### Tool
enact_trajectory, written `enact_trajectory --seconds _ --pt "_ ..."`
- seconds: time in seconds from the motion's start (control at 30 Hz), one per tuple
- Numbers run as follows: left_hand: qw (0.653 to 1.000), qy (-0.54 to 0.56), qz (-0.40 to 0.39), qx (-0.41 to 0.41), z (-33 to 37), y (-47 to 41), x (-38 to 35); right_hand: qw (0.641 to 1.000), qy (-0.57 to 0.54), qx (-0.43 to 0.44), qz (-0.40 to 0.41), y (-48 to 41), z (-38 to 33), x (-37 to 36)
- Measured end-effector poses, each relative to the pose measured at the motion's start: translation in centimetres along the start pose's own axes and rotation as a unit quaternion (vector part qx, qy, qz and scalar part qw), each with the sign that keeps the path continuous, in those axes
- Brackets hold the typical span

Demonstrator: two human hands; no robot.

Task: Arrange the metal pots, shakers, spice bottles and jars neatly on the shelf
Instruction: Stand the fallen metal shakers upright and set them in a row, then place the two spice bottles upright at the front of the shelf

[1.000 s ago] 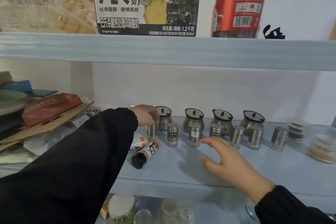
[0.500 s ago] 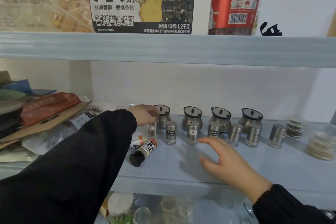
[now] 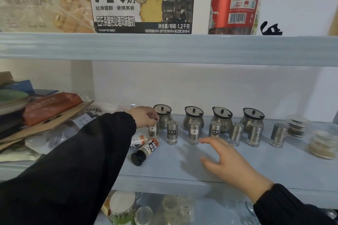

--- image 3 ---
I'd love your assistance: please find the person's left hand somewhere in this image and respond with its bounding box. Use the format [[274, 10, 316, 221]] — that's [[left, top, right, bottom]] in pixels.
[[127, 106, 159, 129]]

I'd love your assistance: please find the person's right hand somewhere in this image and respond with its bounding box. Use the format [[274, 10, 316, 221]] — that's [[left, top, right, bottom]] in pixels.
[[199, 137, 274, 203]]

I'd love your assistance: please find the steel spice shaker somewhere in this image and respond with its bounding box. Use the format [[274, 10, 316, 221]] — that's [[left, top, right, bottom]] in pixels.
[[148, 119, 160, 138]]

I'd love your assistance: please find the person's right forearm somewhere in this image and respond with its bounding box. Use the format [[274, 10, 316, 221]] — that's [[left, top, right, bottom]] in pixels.
[[253, 183, 336, 225]]

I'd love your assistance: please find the person's left forearm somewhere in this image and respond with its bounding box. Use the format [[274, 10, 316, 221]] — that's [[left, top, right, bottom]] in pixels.
[[0, 111, 137, 225]]

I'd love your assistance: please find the steel pot with black lid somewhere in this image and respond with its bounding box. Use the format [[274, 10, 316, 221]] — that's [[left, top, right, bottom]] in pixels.
[[239, 107, 265, 132], [184, 106, 204, 130], [211, 106, 233, 132], [153, 104, 173, 129]]

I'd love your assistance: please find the row of steel shakers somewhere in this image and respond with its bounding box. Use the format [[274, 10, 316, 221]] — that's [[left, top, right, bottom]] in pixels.
[[167, 120, 289, 148]]

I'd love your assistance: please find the orange-labelled spice bottle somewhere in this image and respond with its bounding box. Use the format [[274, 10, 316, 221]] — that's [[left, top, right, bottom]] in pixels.
[[129, 134, 149, 150]]

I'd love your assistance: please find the black-capped spice bottle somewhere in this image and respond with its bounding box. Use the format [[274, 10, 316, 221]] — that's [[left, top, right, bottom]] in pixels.
[[130, 138, 159, 167]]

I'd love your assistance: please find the tall clear glass jar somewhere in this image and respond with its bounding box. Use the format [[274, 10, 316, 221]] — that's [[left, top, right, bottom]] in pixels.
[[160, 194, 180, 225], [178, 197, 195, 223]]

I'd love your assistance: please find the white printed plastic bag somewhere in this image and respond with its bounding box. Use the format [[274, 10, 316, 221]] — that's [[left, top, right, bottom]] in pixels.
[[71, 102, 136, 131]]

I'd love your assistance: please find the pale blue middle shelf board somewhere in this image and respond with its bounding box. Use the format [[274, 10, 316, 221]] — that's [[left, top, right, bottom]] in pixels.
[[0, 114, 338, 210]]

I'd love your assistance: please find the pale blue shelf board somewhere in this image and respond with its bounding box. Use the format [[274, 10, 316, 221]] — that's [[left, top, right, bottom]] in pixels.
[[0, 31, 338, 68], [0, 114, 338, 210]]

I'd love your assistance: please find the pale blue upper shelf board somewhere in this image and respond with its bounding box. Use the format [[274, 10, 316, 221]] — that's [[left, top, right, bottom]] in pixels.
[[0, 31, 338, 68]]

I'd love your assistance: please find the small clear glass jar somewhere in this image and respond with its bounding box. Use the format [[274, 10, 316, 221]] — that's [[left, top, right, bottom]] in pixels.
[[134, 205, 154, 225]]

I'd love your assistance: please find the brown cardboard sheet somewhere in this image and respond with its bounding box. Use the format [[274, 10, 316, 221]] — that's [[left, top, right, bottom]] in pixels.
[[0, 100, 95, 152]]

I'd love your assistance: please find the glass jar with white lid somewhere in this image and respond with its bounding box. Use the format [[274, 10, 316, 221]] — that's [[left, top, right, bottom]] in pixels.
[[109, 191, 137, 225]]

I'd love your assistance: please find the small orange box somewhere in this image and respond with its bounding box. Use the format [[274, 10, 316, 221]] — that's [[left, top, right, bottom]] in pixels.
[[101, 196, 113, 218]]

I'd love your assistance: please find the orange snack bag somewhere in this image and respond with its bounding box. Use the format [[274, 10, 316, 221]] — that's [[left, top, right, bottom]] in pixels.
[[23, 92, 84, 127]]

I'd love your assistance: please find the clear plastic bag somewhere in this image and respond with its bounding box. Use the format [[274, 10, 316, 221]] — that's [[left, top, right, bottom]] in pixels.
[[24, 124, 80, 156]]

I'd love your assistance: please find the large stack of round coasters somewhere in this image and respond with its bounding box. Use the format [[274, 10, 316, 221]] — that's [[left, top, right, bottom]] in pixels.
[[307, 130, 338, 160]]

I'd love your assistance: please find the white printed carton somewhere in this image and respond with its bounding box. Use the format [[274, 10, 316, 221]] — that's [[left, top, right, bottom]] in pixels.
[[86, 0, 196, 34]]

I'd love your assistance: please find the blue box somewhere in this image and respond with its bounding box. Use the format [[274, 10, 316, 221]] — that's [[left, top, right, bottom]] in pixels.
[[2, 79, 59, 97]]

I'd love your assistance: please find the pale green packet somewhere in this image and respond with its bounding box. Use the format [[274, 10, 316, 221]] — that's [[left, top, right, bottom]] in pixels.
[[0, 143, 43, 163]]

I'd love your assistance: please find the green plate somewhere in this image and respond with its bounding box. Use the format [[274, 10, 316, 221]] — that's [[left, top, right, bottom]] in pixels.
[[0, 89, 30, 107]]

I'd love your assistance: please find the grey plate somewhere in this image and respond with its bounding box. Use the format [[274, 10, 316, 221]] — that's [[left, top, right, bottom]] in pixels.
[[0, 99, 32, 116]]

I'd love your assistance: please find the black cat-shaped ornament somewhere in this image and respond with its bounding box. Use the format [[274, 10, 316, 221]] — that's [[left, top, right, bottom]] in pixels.
[[260, 21, 283, 36]]

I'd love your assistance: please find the plastic-wrapped biscuit box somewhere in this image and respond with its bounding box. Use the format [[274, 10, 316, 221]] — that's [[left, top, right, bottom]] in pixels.
[[0, 0, 96, 34]]

